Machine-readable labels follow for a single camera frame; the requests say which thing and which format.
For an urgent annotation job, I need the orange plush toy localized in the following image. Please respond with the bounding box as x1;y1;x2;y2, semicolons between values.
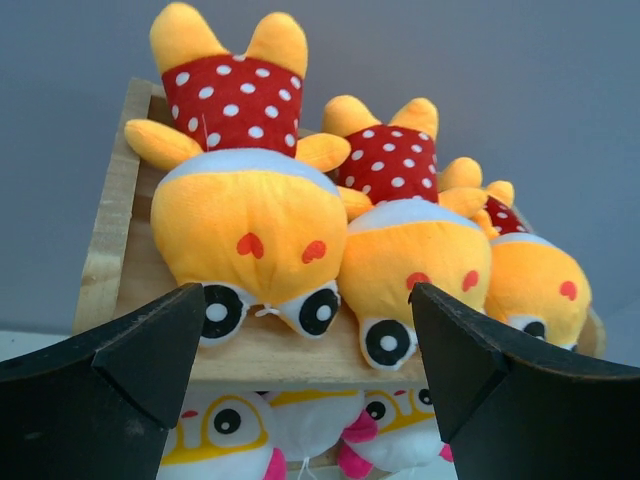
322;95;492;371

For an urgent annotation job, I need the orange plush toy face down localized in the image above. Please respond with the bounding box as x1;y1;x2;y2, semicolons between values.
124;2;368;346

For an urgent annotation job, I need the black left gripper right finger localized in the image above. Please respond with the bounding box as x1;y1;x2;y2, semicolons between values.
410;284;639;480

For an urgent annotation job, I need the white pink striped plush toy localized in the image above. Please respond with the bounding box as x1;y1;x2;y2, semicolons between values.
262;389;364;479

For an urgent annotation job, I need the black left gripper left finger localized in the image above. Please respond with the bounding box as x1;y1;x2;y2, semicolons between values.
1;284;205;479

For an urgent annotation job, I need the orange plush toy polka-dot dress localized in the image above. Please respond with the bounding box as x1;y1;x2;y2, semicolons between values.
439;157;592;352

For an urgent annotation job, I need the wooden shelf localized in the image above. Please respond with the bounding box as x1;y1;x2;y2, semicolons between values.
71;77;609;480

